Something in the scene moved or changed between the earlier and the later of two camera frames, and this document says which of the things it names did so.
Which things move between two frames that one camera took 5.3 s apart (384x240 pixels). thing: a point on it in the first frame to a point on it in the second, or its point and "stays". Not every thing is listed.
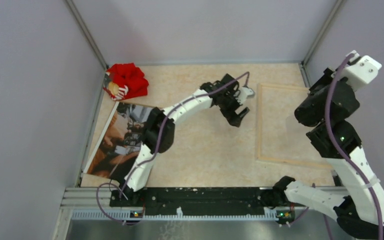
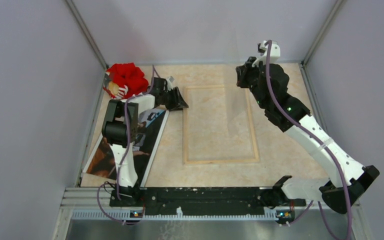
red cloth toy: x=124 y=81 stays
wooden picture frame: x=279 y=137 to x=185 y=128
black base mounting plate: x=198 y=201 stays
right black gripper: x=327 y=76 to x=243 y=71
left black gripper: x=233 y=118 to x=178 y=102
